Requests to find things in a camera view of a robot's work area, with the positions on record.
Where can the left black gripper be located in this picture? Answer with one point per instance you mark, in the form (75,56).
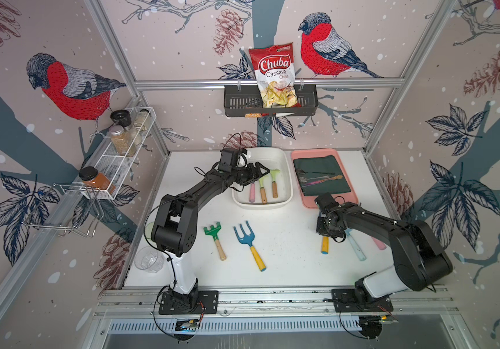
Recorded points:
(252,176)

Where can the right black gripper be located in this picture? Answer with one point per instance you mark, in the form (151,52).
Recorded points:
(336,234)

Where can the blue fork yellow handle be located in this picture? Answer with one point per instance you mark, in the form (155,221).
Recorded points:
(247,238)
(325,245)

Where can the light green rake wooden handle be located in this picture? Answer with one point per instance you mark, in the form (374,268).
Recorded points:
(263,194)

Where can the purple fork pink handle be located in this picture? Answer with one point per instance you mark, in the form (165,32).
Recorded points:
(252,193)

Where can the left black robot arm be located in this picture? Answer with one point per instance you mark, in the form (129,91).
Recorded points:
(175,226)

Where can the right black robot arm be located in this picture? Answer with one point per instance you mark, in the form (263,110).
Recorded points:
(418,258)

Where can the white storage box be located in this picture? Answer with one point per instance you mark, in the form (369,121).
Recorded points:
(272,158)

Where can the dark green small rake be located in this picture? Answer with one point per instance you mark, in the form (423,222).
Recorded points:
(213,231)

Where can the light blue fork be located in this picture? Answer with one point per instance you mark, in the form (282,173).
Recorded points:
(355,246)

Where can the silver spoon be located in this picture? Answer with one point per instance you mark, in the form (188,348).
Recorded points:
(304,179)

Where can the iridescent knife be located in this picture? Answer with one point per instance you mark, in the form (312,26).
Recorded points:
(323,180)

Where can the dark green cloth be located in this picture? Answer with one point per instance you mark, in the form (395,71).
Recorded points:
(322,164)

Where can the pink tray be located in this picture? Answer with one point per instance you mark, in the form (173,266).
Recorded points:
(309,201)

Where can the Chuba cassava chips bag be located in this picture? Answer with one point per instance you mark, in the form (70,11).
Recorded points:
(275,74)

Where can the green plastic cup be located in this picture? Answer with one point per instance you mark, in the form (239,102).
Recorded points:
(149,230)

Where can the pale spice jar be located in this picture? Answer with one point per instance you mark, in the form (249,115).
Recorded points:
(142,120)

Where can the beige spice jar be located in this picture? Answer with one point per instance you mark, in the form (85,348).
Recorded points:
(122,141)

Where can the clear plastic cup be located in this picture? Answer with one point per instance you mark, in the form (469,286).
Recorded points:
(149,260)

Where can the black lid spice jar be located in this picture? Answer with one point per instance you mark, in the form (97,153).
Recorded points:
(122,118)

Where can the small circuit board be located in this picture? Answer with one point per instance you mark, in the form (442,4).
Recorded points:
(186,325)

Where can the orange spice jar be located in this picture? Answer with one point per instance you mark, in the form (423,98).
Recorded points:
(93,178)

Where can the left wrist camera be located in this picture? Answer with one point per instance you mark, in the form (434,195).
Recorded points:
(232,158)

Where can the black wall basket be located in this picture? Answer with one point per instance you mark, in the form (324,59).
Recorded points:
(246,99)

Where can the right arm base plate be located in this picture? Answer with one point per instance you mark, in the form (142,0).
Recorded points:
(352,300)

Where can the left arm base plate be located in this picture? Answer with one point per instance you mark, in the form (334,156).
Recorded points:
(195,302)

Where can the white wire spice shelf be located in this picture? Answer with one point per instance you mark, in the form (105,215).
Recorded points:
(119,168)

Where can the aluminium front rail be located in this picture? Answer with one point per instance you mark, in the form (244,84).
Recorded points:
(137,302)

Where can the wire hook rack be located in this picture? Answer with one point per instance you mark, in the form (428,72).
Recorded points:
(79,211)

